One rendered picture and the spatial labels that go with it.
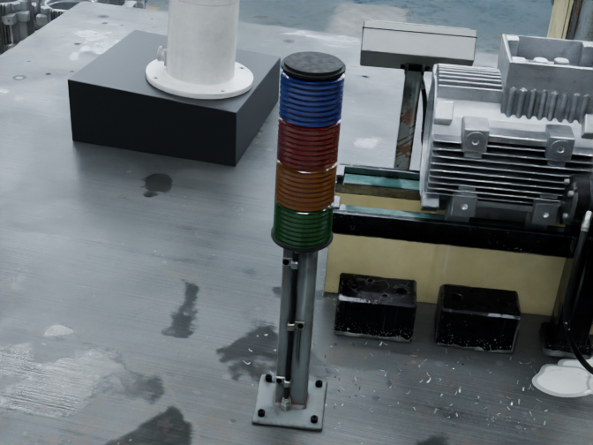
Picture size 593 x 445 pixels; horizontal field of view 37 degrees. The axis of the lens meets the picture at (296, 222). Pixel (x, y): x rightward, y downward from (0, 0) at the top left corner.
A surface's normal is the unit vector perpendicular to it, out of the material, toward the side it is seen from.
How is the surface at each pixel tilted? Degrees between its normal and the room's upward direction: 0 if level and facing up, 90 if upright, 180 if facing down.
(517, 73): 90
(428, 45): 50
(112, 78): 4
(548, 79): 90
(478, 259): 90
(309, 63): 0
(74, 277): 0
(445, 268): 90
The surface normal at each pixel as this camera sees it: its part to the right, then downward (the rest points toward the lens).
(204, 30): 0.09, 0.51
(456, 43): -0.05, -0.15
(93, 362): 0.05, -0.85
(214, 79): 0.44, 0.49
